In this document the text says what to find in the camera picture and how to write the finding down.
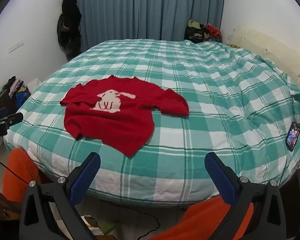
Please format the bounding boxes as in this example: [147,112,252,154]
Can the pile of mixed clothes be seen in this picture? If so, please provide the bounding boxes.
[184,19,223,43]

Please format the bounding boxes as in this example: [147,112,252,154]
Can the red rabbit sweater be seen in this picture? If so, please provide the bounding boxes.
[59,75,190,158]

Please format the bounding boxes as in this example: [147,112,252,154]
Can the dark hanging clothes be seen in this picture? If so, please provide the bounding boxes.
[56,0,82,61]

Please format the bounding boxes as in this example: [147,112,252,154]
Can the green packet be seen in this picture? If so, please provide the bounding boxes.
[99,224,117,233]

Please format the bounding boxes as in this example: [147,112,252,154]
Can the bed with green checked sheet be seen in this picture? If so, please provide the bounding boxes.
[3,39,300,207]

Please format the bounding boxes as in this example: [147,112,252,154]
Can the smartphone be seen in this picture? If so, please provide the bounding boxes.
[285,121,300,152]

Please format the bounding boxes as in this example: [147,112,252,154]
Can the heap of clothes beside bed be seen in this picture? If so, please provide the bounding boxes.
[5,76,32,112]

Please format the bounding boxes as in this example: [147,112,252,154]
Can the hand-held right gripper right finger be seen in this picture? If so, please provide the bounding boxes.
[204,152,287,240]

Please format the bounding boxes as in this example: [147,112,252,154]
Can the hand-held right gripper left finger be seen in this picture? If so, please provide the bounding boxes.
[19,152,101,240]

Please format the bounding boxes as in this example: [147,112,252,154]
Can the black floor cable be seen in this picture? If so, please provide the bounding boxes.
[134,212,161,233]

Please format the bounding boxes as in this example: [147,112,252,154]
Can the blue curtain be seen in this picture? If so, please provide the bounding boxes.
[70,0,227,53]

